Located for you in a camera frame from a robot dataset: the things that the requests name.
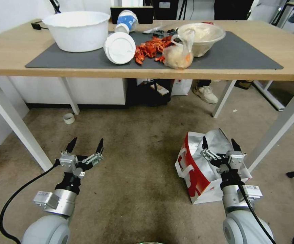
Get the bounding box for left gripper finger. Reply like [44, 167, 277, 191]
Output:
[82, 138, 105, 165]
[60, 137, 78, 156]

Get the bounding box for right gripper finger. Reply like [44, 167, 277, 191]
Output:
[231, 138, 247, 156]
[200, 136, 221, 162]

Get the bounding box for red white food delivery bag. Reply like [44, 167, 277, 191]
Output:
[175, 128, 253, 205]

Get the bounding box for white paper bag red print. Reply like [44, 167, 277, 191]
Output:
[171, 79, 194, 96]

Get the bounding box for clear plastic bag with food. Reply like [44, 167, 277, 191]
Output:
[162, 29, 196, 69]

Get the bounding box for clear plastic bowl with food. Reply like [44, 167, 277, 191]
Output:
[177, 23, 226, 58]

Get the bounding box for person's foot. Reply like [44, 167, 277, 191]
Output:
[192, 79, 218, 104]

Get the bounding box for white cabinet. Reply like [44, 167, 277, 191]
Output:
[8, 76, 127, 110]

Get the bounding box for black crate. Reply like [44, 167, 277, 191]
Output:
[126, 78, 174, 107]

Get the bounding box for dark grey table mat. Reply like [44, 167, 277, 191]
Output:
[25, 30, 284, 70]

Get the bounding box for white cup with lid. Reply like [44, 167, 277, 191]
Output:
[104, 32, 137, 65]

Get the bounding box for large white plastic basin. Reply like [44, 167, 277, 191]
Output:
[42, 11, 111, 53]

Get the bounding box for red crayfish shell pile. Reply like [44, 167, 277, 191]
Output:
[134, 35, 174, 66]

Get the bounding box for wooden table with white legs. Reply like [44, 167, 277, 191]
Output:
[0, 19, 294, 173]

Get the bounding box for black plastic packaging scraps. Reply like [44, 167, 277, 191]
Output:
[153, 27, 179, 37]

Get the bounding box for blue and white paper cup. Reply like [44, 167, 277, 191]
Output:
[115, 9, 139, 34]

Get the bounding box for black box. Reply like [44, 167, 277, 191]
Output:
[110, 6, 154, 25]

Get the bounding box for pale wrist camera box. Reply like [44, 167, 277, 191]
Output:
[226, 150, 247, 171]
[59, 150, 78, 175]

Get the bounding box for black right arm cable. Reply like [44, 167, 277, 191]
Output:
[234, 178, 277, 244]

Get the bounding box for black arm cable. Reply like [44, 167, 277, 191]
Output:
[234, 178, 277, 244]
[0, 162, 61, 244]

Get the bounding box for white metal desk frame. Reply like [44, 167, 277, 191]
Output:
[253, 80, 287, 111]

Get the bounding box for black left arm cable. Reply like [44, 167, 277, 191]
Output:
[0, 162, 61, 244]

